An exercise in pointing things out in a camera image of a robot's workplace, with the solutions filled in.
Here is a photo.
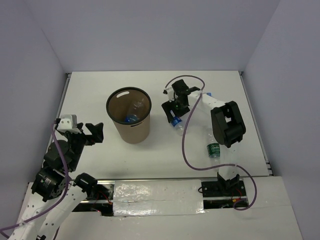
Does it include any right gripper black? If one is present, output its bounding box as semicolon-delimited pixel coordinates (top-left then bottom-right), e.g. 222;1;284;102
162;96;191;123

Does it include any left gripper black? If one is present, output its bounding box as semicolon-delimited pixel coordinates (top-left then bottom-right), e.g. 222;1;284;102
62;121;104;171

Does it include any green label bottle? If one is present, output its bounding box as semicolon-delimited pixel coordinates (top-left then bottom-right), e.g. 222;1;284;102
204;127;221;166

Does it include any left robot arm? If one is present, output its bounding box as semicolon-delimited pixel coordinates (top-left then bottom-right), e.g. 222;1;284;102
0;118;104;240

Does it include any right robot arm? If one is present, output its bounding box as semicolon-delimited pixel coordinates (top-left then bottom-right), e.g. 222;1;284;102
161;76;246;196

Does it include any brown bin with black rim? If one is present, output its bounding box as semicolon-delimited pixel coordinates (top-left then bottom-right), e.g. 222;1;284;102
106;87;152;144

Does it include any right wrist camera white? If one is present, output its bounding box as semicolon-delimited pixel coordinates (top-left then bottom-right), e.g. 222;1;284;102
163;87;175;102

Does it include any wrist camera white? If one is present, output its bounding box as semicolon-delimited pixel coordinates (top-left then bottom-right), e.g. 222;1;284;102
163;87;175;102
56;114;78;133

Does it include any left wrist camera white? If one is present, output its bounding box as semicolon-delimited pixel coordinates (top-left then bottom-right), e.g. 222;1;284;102
56;114;78;133

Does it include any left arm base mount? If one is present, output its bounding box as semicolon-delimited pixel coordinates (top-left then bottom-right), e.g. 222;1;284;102
73;183;115;217

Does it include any silver foil covered rail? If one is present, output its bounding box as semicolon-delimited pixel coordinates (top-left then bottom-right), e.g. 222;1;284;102
112;179;205;217

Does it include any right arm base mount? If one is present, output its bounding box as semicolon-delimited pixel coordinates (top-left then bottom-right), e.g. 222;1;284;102
198;180;249;210

